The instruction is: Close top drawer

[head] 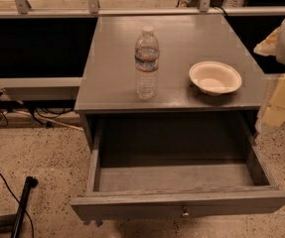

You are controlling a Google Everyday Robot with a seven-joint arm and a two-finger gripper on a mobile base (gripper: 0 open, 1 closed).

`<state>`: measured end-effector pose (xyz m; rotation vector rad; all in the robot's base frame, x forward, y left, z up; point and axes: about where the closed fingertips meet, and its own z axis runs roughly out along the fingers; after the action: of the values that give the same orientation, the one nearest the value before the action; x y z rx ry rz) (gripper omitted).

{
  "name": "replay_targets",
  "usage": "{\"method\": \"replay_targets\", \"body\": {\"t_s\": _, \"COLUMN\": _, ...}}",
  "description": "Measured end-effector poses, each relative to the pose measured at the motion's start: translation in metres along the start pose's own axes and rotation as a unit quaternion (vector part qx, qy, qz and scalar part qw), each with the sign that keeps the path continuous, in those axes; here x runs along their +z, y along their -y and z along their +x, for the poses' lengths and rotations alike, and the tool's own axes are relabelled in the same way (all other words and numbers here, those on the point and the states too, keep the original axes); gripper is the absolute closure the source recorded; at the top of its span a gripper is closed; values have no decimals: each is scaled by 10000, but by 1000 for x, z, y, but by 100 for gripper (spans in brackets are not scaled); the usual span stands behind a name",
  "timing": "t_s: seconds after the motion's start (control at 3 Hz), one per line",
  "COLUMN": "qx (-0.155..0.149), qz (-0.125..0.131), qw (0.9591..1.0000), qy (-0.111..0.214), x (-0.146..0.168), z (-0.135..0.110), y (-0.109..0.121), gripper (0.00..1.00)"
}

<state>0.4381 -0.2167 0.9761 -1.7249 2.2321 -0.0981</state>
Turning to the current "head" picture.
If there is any grey top drawer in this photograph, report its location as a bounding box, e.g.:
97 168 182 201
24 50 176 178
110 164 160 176
71 112 285 222

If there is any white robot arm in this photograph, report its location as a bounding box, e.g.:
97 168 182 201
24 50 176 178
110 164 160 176
253 19 285 134

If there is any white paper bowl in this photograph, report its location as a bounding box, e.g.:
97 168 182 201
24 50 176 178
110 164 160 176
189 61 242 96

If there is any clear plastic water bottle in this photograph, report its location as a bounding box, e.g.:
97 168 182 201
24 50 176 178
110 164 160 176
135 26 160 100

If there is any grey wooden nightstand cabinet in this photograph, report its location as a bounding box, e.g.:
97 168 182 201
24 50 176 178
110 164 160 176
75 15 266 145

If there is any black metal stand leg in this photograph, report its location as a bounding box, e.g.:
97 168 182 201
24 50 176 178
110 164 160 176
0 177 38 238

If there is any grey metal railing frame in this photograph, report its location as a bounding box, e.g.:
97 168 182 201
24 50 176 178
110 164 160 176
0 0 285 101

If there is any bundle of cables under rail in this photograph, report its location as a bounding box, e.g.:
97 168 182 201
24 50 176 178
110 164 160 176
0 90 83 132

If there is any black floor cable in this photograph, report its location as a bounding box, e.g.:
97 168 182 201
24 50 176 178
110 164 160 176
0 160 35 238

